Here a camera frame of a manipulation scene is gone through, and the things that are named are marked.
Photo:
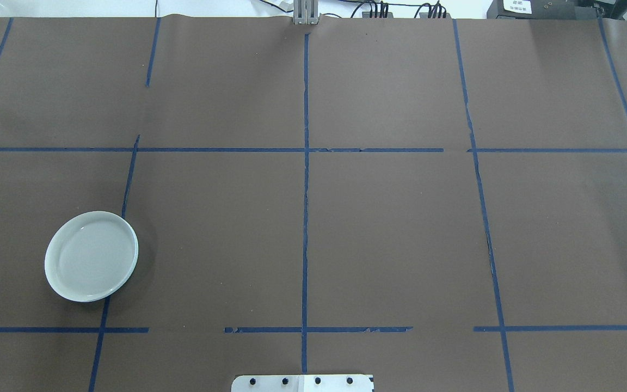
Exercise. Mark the grey metal clamp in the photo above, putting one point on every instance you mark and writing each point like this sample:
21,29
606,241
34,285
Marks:
306,12

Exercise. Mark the white round plate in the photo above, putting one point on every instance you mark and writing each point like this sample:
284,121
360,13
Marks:
90,256

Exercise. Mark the black box with label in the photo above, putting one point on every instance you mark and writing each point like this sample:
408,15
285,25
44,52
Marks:
547,10

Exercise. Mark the light blue round plate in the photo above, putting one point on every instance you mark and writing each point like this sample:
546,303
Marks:
137,260

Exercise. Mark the white column with base plate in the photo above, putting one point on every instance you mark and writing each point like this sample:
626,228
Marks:
335,386

